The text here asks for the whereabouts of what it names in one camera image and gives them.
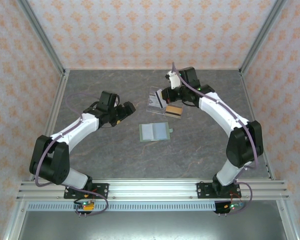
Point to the grey metal panel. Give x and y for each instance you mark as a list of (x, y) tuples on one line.
[(152, 227)]

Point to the green clear card holder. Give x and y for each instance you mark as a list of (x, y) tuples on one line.
[(155, 132)]

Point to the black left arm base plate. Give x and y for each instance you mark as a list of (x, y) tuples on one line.
[(102, 188)]

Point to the aluminium side rail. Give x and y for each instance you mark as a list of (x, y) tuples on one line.
[(58, 95), (249, 100)]

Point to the controller board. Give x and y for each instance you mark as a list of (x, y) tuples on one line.
[(83, 206), (223, 207)]

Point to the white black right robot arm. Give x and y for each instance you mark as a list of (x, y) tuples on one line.
[(215, 111)]

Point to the left controller board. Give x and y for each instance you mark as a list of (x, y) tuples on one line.
[(83, 206)]

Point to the gold card with stripe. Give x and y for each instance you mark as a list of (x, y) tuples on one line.
[(173, 112)]

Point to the aluminium front upright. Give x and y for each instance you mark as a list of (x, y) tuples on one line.
[(289, 225), (13, 225)]

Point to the aluminium corner post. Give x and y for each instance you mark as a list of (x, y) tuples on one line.
[(43, 35), (262, 35)]

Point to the clear acrylic card tray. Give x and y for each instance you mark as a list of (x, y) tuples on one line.
[(153, 90)]

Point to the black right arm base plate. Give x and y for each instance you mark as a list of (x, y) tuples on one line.
[(202, 190)]

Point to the long aluminium base rail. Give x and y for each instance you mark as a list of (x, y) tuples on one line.
[(152, 190)]

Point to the right controller board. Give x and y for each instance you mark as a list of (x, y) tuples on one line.
[(223, 207)]

